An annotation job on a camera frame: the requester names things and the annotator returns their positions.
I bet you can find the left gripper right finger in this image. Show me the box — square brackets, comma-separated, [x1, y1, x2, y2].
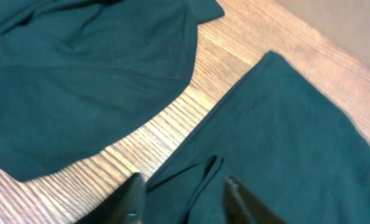
[223, 176, 285, 224]

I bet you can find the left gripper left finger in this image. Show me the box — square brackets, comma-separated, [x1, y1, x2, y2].
[75, 172, 146, 224]

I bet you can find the black t-shirt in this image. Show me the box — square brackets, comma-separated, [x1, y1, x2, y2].
[144, 52, 370, 223]

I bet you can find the black garment pile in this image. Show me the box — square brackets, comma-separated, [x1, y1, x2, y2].
[0, 0, 224, 182]

